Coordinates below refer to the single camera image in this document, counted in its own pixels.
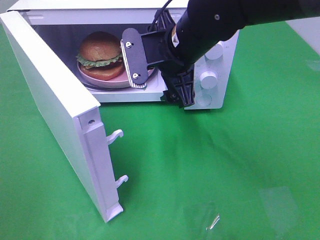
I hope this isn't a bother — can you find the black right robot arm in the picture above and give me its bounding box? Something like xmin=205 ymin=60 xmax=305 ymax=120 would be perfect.
xmin=141 ymin=0 xmax=320 ymax=107

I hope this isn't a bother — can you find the round microwave door button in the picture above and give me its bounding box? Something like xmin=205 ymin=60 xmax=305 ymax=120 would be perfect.
xmin=196 ymin=94 xmax=212 ymax=107

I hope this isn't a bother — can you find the white microwave door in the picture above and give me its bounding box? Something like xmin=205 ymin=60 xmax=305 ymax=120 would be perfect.
xmin=0 ymin=11 xmax=128 ymax=222

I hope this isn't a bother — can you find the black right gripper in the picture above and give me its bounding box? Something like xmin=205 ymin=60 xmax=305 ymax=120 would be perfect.
xmin=141 ymin=8 xmax=195 ymax=108

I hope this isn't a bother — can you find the pink plate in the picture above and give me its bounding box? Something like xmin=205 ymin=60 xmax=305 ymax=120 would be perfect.
xmin=77 ymin=61 xmax=156 ymax=90

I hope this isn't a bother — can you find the white wall panel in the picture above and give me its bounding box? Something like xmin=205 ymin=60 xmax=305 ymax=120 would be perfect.
xmin=286 ymin=17 xmax=320 ymax=55

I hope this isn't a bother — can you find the burger with lettuce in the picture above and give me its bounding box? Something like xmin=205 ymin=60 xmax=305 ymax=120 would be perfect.
xmin=76 ymin=31 xmax=125 ymax=81

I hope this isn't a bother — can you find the white microwave knob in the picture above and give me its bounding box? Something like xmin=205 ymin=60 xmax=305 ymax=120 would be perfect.
xmin=199 ymin=71 xmax=218 ymax=90
xmin=204 ymin=41 xmax=224 ymax=60

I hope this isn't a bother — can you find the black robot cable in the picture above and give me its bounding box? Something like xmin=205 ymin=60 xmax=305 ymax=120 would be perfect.
xmin=149 ymin=0 xmax=173 ymax=32

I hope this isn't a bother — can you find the clear tape patch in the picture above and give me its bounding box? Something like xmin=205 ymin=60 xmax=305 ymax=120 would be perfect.
xmin=183 ymin=200 xmax=221 ymax=231

